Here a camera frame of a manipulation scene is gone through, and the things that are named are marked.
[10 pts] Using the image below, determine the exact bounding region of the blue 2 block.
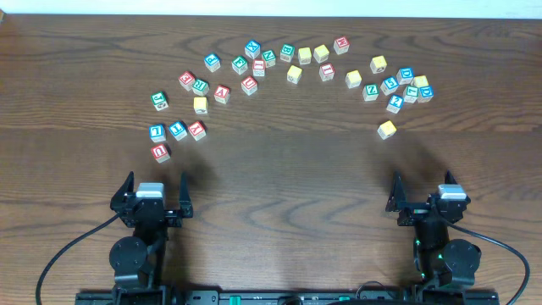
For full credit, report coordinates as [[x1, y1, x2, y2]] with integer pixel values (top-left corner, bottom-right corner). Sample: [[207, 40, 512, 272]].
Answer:
[[386, 95, 404, 114]]

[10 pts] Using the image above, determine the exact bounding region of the red U block lower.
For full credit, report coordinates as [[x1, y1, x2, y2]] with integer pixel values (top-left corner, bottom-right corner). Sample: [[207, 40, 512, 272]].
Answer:
[[151, 144, 170, 164]]

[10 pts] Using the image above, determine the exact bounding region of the green 7 block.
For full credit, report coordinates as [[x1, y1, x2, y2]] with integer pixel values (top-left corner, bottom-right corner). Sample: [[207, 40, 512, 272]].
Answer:
[[403, 86, 419, 103]]

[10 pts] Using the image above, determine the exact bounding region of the green N block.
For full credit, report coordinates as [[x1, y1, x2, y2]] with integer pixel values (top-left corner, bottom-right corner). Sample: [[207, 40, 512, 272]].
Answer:
[[262, 50, 276, 68]]

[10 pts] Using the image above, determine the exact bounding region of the yellow K block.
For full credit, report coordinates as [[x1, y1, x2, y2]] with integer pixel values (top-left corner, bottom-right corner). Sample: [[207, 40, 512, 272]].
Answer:
[[377, 120, 396, 140]]

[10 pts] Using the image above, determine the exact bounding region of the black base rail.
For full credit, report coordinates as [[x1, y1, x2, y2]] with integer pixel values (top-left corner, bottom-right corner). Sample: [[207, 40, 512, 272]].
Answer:
[[75, 287, 500, 305]]

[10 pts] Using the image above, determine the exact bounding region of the red A block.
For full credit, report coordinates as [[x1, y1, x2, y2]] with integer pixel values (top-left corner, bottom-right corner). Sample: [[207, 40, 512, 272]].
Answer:
[[213, 86, 230, 104]]

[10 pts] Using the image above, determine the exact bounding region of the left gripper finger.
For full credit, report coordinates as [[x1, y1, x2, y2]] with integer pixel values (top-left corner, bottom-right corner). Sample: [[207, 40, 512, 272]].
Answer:
[[110, 171, 135, 206], [179, 172, 191, 208]]

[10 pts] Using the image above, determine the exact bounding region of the red u block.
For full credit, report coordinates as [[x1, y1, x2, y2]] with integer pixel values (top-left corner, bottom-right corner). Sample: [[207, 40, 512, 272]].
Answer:
[[241, 76, 257, 96], [151, 144, 170, 164]]

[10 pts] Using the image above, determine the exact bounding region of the blue X block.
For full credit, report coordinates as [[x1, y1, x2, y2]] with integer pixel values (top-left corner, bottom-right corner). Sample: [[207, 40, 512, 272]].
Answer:
[[245, 40, 261, 59]]

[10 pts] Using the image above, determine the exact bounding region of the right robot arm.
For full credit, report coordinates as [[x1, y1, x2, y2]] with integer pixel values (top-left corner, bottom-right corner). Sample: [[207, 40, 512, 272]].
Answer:
[[385, 172, 481, 290]]

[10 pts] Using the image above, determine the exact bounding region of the red Y block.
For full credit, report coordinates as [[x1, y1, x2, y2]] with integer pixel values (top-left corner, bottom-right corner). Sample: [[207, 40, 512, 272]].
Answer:
[[188, 120, 207, 141]]

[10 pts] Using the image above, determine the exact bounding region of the red U block centre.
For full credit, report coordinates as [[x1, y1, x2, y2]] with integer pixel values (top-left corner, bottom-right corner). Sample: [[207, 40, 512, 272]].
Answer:
[[241, 76, 257, 96]]

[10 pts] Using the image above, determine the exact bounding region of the blue D block upper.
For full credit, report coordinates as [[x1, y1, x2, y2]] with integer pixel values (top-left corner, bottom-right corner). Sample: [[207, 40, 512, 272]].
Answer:
[[396, 67, 415, 86]]

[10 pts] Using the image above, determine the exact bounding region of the green J block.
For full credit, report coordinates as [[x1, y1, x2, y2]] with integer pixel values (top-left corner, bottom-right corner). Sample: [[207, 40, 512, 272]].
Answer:
[[151, 91, 169, 111]]

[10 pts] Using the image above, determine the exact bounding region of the blue L block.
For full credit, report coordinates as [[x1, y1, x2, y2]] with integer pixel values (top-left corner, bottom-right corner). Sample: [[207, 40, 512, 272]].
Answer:
[[149, 125, 166, 143]]

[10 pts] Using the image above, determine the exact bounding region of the yellow block middle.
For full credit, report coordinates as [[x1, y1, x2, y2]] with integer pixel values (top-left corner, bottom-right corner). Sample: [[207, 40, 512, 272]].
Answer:
[[287, 65, 302, 84]]

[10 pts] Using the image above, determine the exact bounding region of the yellow G block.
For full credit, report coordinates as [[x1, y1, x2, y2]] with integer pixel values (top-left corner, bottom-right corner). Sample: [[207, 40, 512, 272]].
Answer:
[[193, 97, 208, 114]]

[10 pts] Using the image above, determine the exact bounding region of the blue P block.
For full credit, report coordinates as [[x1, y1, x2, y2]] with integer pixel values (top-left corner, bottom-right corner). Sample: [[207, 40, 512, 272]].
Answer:
[[204, 53, 221, 73]]

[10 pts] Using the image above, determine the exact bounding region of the green Z block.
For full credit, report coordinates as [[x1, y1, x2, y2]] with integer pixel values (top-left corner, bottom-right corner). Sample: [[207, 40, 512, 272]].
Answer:
[[362, 84, 379, 102]]

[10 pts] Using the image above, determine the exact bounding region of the yellow A block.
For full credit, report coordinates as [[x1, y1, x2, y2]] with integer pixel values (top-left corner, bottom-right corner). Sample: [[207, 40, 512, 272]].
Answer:
[[369, 55, 387, 74]]

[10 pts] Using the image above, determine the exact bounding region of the green R block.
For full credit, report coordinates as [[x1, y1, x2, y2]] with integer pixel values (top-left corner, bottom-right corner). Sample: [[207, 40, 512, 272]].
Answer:
[[192, 79, 209, 97]]

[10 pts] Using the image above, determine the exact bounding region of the red i block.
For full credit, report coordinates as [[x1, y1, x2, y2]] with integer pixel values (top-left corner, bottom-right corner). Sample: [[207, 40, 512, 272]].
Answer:
[[318, 63, 335, 81], [252, 59, 266, 77]]

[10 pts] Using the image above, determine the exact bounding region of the blue D block right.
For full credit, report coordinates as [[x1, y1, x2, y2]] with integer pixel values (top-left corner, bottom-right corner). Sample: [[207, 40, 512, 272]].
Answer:
[[418, 86, 434, 103]]

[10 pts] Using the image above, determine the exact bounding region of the red H block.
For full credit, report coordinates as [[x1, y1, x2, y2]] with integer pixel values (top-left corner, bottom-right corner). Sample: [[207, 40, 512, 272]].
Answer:
[[334, 36, 350, 55]]

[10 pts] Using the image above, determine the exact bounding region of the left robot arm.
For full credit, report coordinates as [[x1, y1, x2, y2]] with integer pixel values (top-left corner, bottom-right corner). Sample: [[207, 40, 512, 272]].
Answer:
[[109, 173, 194, 291]]

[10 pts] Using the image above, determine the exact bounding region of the yellow C block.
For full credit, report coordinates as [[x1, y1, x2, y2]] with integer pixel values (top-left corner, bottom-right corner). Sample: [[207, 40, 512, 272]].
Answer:
[[346, 69, 362, 89]]

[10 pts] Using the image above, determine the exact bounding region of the red E block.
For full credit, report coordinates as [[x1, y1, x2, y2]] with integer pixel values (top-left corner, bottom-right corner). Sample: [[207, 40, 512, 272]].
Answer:
[[179, 71, 196, 92]]

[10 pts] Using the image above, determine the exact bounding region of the blue 5 block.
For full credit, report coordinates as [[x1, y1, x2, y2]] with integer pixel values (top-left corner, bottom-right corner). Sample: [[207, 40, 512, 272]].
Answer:
[[380, 76, 399, 96]]

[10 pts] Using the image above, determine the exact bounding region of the yellow block top right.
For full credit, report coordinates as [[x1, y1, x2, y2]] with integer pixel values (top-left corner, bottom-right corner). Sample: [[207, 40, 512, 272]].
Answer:
[[313, 45, 329, 64]]

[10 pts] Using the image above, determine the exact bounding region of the blue d block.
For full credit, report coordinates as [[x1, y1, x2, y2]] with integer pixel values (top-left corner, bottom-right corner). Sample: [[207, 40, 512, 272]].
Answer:
[[418, 86, 434, 103], [396, 67, 415, 86]]

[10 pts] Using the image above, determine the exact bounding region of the yellow 8 block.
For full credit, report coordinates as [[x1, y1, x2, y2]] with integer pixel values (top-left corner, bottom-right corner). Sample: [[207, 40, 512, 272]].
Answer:
[[411, 75, 429, 87]]

